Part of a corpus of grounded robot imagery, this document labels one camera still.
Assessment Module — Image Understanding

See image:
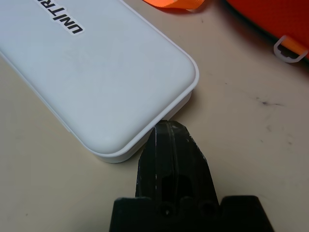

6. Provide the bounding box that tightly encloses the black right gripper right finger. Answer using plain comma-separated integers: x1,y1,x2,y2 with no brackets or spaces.
169,120,220,206

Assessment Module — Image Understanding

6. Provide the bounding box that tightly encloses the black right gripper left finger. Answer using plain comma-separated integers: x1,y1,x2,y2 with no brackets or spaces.
135,119,178,206

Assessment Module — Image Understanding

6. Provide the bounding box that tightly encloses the white Unitree pencil case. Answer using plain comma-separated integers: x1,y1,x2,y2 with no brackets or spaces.
0,0,200,164

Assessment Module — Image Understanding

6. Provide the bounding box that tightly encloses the orange and teal backpack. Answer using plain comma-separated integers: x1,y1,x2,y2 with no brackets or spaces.
142,0,309,67

